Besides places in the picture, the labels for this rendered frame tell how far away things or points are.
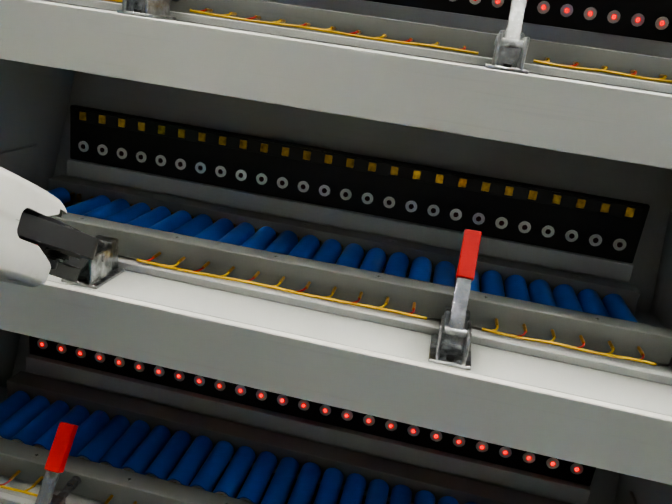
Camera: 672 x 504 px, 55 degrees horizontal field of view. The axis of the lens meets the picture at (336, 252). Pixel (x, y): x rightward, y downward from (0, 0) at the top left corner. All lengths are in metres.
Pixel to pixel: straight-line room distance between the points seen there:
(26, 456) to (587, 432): 0.43
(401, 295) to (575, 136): 0.17
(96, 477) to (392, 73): 0.38
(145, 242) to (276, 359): 0.16
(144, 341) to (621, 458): 0.33
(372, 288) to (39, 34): 0.31
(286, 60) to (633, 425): 0.33
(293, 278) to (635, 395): 0.25
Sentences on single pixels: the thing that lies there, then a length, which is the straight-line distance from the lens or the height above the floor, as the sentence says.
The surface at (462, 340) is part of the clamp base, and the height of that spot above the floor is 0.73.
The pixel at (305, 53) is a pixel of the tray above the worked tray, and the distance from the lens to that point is 0.46.
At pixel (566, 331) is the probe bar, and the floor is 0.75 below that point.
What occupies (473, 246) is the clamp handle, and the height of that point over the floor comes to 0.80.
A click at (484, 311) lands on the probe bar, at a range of 0.49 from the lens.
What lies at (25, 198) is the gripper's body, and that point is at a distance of 0.34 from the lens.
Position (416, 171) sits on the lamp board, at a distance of 0.58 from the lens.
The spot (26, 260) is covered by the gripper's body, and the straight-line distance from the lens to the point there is 0.35.
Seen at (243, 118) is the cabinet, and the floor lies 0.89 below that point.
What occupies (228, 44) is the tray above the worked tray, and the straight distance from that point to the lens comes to 0.48.
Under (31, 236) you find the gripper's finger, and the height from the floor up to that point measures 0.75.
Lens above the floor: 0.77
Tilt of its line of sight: 1 degrees up
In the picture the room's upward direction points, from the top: 11 degrees clockwise
